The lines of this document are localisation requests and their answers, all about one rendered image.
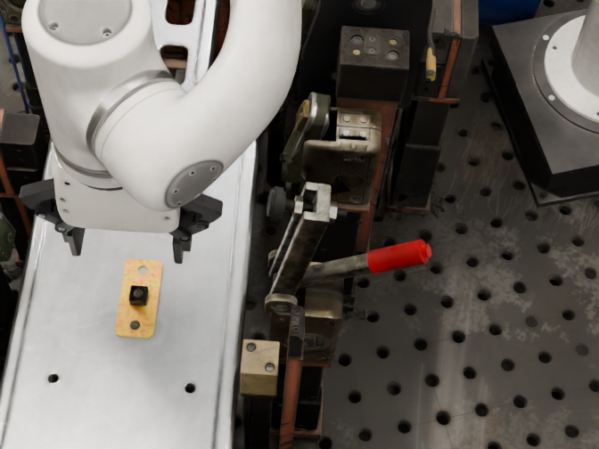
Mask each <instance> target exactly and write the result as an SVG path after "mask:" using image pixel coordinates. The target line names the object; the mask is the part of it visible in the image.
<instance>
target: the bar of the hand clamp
mask: <svg viewBox="0 0 599 449"><path fill-rule="evenodd" d="M331 189H332V187H331V186H330V185H329V184H316V183H310V182H306V183H305V185H304V188H303V190H302V193H301V195H300V196H298V195H296V196H295V199H294V200H287V199H286V192H284V191H283V187H278V186H275V188H274V189H273V190H272V189H271V190H270V193H269V196H268V202H267V216H269V219H270V221H276V222H277V221H278V220H279V218H282V217H283V212H284V211H287V212H292V217H291V221H290V222H289V224H288V227H287V229H286V232H285V234H284V236H283V240H282V242H281V245H280V247H279V250H278V251H277V253H276V256H275V260H274V262H273V264H272V266H271V269H270V271H269V278H270V279H273V275H274V273H278V274H277V276H276V278H275V281H274V284H273V286H272V288H271V290H270V292H269V295H270V294H274V293H281V294H289V295H292V296H295V294H296V292H297V289H298V287H299V285H300V283H301V281H302V279H303V277H304V274H305V272H306V271H307V269H308V266H309V264H310V262H311V260H312V257H313V256H314V254H315V252H316V249H317V247H318V245H319V242H320V240H321V239H322V237H323V235H324V232H325V230H326V227H327V225H328V224H334V222H335V220H336V219H340V220H346V217H347V209H346V208H338V205H337V201H331ZM278 271H279V272H278Z"/></svg>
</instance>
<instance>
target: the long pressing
mask: <svg viewBox="0 0 599 449"><path fill-rule="evenodd" d="M148 1H149V3H150V6H151V11H152V25H153V33H154V39H155V43H156V46H157V48H158V51H159V53H160V55H161V51H162V49H163V48H164V47H166V46H180V47H183V48H185V49H186V50H187V51H188V56H187V63H186V70H185V81H184V82H183V83H182V84H181V85H180V86H181V87H183V89H184V90H185V91H186V92H187V93H188V92H190V91H191V90H192V89H193V88H194V87H195V86H196V85H197V83H198V82H199V81H200V80H201V79H202V77H203V76H204V75H205V74H206V72H207V71H208V70H209V68H210V67H211V66H212V64H213V63H214V56H215V49H216V42H217V27H218V20H219V13H220V6H221V3H222V1H223V0H195V4H194V10H193V21H192V22H191V23H190V24H188V25H174V24H170V23H168V22H167V13H168V2H169V0H148ZM258 162H259V138H257V139H256V140H255V141H254V142H253V143H252V144H251V145H250V147H249V148H248V149H247V150H246V151H245V152H244V153H243V154H242V155H241V156H240V157H239V158H238V159H237V160H236V161H235V162H234V163H233V164H232V165H231V166H230V168H228V169H227V171H226V172H225V173H224V174H223V175H222V176H220V177H219V178H218V179H217V180H216V181H215V182H214V183H213V184H212V185H210V186H209V187H208V188H207V189H206V190H205V191H204V192H203V194H206V195H208V196H210V197H213V198H215V199H218V200H222V201H223V203H224V204H223V212H222V216H221V217H220V218H218V219H217V220H216V221H215V222H213V223H210V224H209V228H208V229H206V230H203V231H201V232H199V233H196V234H194V235H193V238H192V248H191V251H190V252H189V251H184V256H183V263H182V264H177V263H175V261H174V254H173V246H172V241H173V236H172V235H171V234H169V233H137V232H123V231H112V230H100V229H90V228H86V229H85V234H84V240H83V245H82V250H81V255H80V256H78V257H73V256H72V254H71V251H70V245H69V243H68V242H64V239H63V237H62V234H61V233H58V232H56V231H55V230H54V226H55V224H52V223H50V222H48V221H46V220H44V219H43V218H40V217H38V216H37V215H36V214H35V215H34V220H33V225H32V229H31V234H30V238H29V246H28V251H27V256H26V260H25V265H24V269H23V274H22V278H21V286H20V291H19V296H18V299H17V304H16V308H15V313H14V317H13V322H12V330H11V335H10V339H9V344H8V348H7V353H6V358H5V362H4V370H3V375H2V379H1V384H0V449H233V445H234V426H235V416H236V406H237V396H238V387H239V377H240V367H241V357H242V338H243V328H244V318H245V308H246V298H247V289H248V279H249V269H250V250H251V240H252V230H253V220H254V210H255V200H256V190H257V181H258ZM130 258H133V259H145V260H157V261H160V262H161V263H162V264H163V270H162V276H161V284H160V295H159V303H158V309H157V316H156V323H155V329H154V335H153V336H152V337H151V338H150V339H139V338H127V337H119V336H117V335H116V334H115V324H116V319H117V312H118V307H119V296H120V290H121V284H122V278H123V273H124V266H125V262H126V261H127V260H128V259H130ZM51 374H56V375H57V376H58V380H57V382H55V383H50V382H49V381H48V377H49V376H50V375H51ZM188 384H193V385H194V386H195V390H194V392H192V393H187V392H186V391H185V386H186V385H188Z"/></svg>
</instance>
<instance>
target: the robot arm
mask: <svg viewBox="0 0 599 449"><path fill-rule="evenodd" d="M21 26H22V31H23V35H24V38H25V41H26V45H27V48H28V52H29V58H30V61H31V64H32V68H33V71H34V75H35V78H36V81H37V87H38V91H39V94H40V98H41V101H42V104H43V108H44V111H45V117H46V121H47V124H48V127H49V131H50V134H51V137H52V141H53V147H54V158H53V178H51V179H47V180H44V181H40V182H36V183H33V184H27V185H23V186H22V187H21V192H20V196H19V201H20V202H22V203H23V204H25V205H26V206H27V207H29V208H31V209H34V210H35V211H36V212H35V214H36V215H37V216H38V217H40V218H43V219H44V220H46V221H48V222H50V223H52V224H54V225H55V226H54V230H55V231H56V232H58V233H61V234H62V237H63V239H64V242H68V243H69V245H70V251H71V254H72V256H73V257H78V256H80V255H81V250H82V245H83V240H84V234H85V229H86V228H90V229H100V230H112V231H123V232H137V233H169V234H171V235H172V236H173V241H172V246H173V254H174V261H175V263H177V264H182V263H183V256H184V251H189V252H190V251H191V248H192V238H193V235H194V234H196V233H199V232H201V231H203V230H206V229H208V228H209V224H210V223H213V222H215V221H216V220H217V219H218V218H220V217H221V216H222V212H223V204H224V203H223V201H222V200H218V199H215V198H213V197H210V196H208V195H206V194H203V192H204V191H205V190H206V189H207V188H208V187H209V186H210V185H212V184H213V183H214V182H215V181H216V180H217V179H218V178H219V177H220V176H222V175H223V174H224V173H225V172H226V171H227V169H228V168H230V166H231V165H232V164H233V163H234V162H235V161H236V160H237V159H238V158H239V157H240V156H241V155H242V154H243V153H244V152H245V151H246V150H247V149H248V148H249V147H250V145H251V144H252V143H253V142H254V141H255V140H256V139H257V138H258V137H259V135H260V134H261V133H262V132H263V131H264V130H265V128H266V127H267V126H268V125H269V123H270V122H271V121H272V119H273V118H274V117H275V115H276V113H277V112H278V111H279V110H280V108H281V106H282V105H283V102H284V100H285V98H286V96H287V94H288V92H289V90H290V87H291V83H292V80H293V78H294V75H295V71H296V68H297V64H298V60H299V55H300V41H301V0H230V18H229V23H228V29H227V32H226V38H225V41H224V43H223V46H222V48H221V50H220V52H219V54H218V56H217V58H216V60H215V61H214V63H213V64H212V66H211V67H210V68H209V70H208V71H207V72H206V74H205V75H204V76H203V77H202V79H201V80H200V81H199V82H198V83H197V85H196V86H195V87H194V88H193V89H192V90H191V91H190V92H188V93H187V92H186V91H185V90H184V89H183V87H181V86H180V85H179V84H178V82H177V81H176V80H175V78H174V77H173V76H172V74H171V73H170V72H169V70H168V68H167V66H166V65H165V63H164V61H163V60H162V58H161V56H160V53H159V51H158V48H157V46H156V43H155V39H154V33H153V25H152V11H151V6H150V3H149V1H148V0H27V1H26V3H25V5H24V8H23V11H22V17H21ZM544 64H545V73H546V78H547V81H548V83H549V85H550V86H551V88H552V90H553V91H554V93H555V94H556V96H557V97H558V98H559V99H560V100H561V101H562V102H563V103H564V104H565V105H566V106H567V107H568V108H569V109H571V110H573V111H574V112H576V113H577V114H579V115H580V116H582V117H584V118H587V119H589V120H592V121H594V122H597V123H599V0H591V2H590V5H589V6H588V9H587V14H586V15H584V16H580V17H578V18H577V19H574V20H571V21H569V22H568V23H566V24H565V25H563V26H562V27H561V28H560V29H558V30H557V31H556V32H555V33H554V35H553V37H552V38H551V40H550V42H549V44H548V47H547V48H546V55H545V61H544ZM54 198H55V199H54Z"/></svg>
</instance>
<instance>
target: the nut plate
mask: <svg viewBox="0 0 599 449"><path fill-rule="evenodd" d="M141 267H146V268H147V269H148V273H147V274H140V273H138V270H139V269H140V268H141ZM162 270H163V264H162V263H161V262H160V261H157V260H145V259H133V258H130V259H128V260H127V261H126V262H125V266H124V273H123V278H122V284H121V290H120V296H119V307H118V312H117V319H116V324H115V334H116V335H117V336H119V337H127V338H139V339H150V338H151V337H152V336H153V335H154V329H155V323H156V316H157V309H158V303H159V295H160V284H161V276H162ZM135 290H140V291H141V292H142V293H143V295H142V296H141V297H140V298H137V297H135V296H134V292H135ZM132 322H139V323H140V328H139V329H138V330H132V329H131V328H130V325H131V323H132Z"/></svg>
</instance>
